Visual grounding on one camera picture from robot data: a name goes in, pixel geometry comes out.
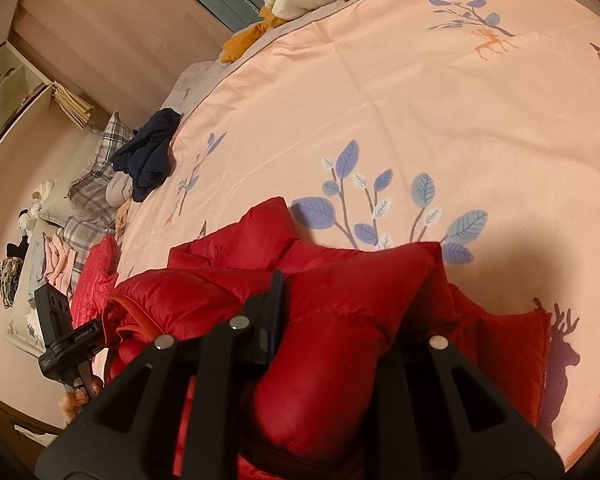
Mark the peach patterned cloth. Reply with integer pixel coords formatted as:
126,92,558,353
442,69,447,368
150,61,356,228
114,200,134,239

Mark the grey bed sheet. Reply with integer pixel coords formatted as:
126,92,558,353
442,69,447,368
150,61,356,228
167,59,242,117

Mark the person's left hand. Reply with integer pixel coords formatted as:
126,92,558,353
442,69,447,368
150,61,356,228
60,375,105,423

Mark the pink folded down jacket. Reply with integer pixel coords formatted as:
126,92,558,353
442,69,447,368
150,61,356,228
71,234,121,321

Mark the navy blue garment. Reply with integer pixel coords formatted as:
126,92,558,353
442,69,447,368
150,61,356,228
109,108,182,203

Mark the red down jacket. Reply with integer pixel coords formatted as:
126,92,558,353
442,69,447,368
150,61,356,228
102,196,553,480

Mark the beige padded headboard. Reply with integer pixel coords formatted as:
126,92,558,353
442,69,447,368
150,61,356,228
34,127,108,226

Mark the small plaid pillow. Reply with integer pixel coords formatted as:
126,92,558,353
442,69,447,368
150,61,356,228
62,175,112,257

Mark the beige curtain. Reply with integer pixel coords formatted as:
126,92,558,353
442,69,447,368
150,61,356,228
10,0,231,111

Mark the pink printed duvet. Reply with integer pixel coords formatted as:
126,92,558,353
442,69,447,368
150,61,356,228
115,0,600,471

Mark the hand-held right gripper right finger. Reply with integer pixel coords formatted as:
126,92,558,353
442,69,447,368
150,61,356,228
375,332,566,480

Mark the large plaid pillow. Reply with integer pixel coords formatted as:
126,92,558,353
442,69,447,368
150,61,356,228
91,110,141,183

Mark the wall shelf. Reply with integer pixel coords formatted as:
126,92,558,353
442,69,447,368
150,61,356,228
0,40,52,173

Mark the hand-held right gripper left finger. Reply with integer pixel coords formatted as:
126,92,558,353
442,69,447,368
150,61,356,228
35,269,286,480

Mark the light grey garment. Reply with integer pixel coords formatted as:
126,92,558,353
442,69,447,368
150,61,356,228
105,172,134,208

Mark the beige plush toy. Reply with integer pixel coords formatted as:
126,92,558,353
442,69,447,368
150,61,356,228
30,177,57,217

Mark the grey-blue garment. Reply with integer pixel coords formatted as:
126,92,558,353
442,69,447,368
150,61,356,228
29,234,49,306

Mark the yellow tasselled cloth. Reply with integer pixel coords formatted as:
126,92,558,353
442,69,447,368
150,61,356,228
50,80,96,130

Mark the pink clothes pile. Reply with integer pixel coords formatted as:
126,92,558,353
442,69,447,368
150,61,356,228
44,227,82,292

